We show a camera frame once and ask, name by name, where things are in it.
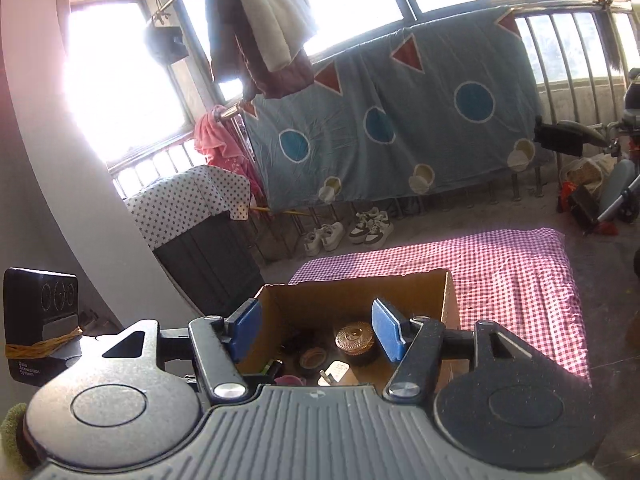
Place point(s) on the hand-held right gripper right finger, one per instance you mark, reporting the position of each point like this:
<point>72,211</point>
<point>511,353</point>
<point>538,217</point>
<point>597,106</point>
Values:
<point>387,330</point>

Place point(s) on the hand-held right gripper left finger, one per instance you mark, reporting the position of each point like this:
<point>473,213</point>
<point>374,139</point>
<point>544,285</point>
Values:
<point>245,332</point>

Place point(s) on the gold-lidded dark jar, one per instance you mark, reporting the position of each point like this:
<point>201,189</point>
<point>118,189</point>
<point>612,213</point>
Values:
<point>354,342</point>

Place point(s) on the pink round dish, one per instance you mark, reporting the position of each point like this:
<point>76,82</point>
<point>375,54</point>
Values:
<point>290,381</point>

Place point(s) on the white charger plug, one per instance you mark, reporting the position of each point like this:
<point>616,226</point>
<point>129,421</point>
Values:
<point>336,372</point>

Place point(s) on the black tape roll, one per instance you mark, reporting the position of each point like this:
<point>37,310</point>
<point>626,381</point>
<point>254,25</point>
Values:
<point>312,357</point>

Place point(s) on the brown cardboard box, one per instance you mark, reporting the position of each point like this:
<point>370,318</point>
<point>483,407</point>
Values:
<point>320,300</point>

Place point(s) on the dark ribbed cabinet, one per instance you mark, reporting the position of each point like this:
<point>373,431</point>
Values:
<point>210,265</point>

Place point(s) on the white and grey sneaker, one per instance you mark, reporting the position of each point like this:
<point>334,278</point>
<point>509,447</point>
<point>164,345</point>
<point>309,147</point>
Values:
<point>381,230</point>
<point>361,225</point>

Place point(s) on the green fuzzy cloth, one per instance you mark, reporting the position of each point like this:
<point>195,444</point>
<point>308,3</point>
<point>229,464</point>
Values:
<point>12,430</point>

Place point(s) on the pink checked tablecloth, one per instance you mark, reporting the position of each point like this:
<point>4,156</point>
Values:
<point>510,280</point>

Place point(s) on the pink hanging garment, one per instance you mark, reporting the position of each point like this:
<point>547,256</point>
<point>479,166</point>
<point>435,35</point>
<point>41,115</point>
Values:
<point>220,135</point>

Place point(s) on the blue blanket with circles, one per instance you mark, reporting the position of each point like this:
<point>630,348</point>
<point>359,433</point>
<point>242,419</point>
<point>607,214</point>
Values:
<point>400,110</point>

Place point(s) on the beige woven bag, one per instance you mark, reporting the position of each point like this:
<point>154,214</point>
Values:
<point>587,172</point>

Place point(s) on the grey padded footrest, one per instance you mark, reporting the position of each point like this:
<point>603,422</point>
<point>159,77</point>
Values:
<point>617,185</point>

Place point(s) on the dark maroon hanging garment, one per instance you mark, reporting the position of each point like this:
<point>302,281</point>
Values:
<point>235,50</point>

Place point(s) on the black hanging box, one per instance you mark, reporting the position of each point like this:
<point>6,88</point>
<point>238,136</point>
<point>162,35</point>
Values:
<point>165,45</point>

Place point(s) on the folded wheelchair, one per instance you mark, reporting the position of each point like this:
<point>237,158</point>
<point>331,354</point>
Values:
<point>631,120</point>

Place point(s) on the white fleece hanging garment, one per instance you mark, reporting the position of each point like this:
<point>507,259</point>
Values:
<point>270,10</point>

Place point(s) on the metal window railing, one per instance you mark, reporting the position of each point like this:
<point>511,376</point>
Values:
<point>565,50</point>

